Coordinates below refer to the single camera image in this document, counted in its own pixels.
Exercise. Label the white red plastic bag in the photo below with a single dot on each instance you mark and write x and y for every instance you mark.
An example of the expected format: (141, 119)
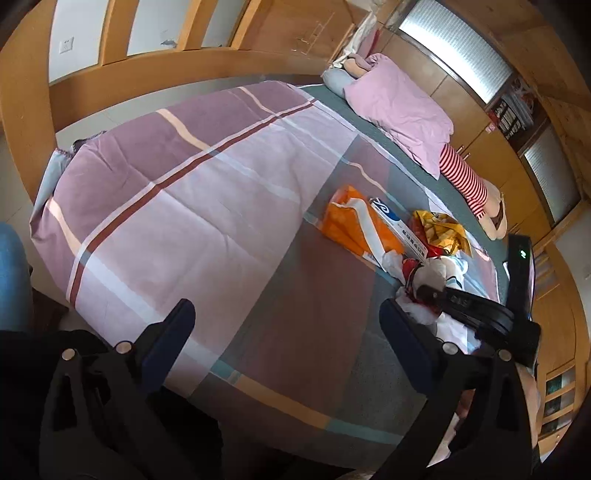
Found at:
(437, 273)

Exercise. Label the pink pillow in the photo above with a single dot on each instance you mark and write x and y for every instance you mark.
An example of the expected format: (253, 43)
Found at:
(392, 101)

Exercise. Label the blue white medicine box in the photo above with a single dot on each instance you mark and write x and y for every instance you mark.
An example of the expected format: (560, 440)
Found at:
(413, 246)

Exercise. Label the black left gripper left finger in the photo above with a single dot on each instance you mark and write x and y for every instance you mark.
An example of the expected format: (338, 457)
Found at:
(132, 442)

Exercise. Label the striped plush doll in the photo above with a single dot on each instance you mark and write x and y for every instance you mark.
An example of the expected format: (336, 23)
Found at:
(483, 198)

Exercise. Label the green bed mat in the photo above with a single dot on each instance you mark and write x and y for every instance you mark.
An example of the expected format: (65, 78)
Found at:
(445, 191)

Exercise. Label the gold crumpled foil wrapper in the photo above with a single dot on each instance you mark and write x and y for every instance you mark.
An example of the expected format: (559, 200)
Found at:
(440, 233)

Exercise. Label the wooden wall cabinets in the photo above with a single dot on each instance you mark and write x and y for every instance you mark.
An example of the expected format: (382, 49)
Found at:
(531, 139)

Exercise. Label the wooden bed frame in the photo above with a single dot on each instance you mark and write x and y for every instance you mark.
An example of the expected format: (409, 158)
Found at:
(267, 38)

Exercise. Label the plaid pink grey bedspread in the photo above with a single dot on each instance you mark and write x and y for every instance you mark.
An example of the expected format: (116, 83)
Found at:
(219, 200)

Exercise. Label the blue jeans leg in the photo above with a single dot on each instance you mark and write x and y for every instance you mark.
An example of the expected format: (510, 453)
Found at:
(16, 300)

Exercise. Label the orange white plastic bag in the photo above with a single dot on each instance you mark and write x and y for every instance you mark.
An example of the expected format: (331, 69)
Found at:
(351, 222)

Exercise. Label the grey small pillow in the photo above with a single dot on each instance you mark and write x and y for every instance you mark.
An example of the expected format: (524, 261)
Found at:
(336, 80)

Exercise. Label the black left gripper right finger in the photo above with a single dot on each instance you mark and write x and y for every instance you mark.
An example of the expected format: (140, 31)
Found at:
(438, 370)

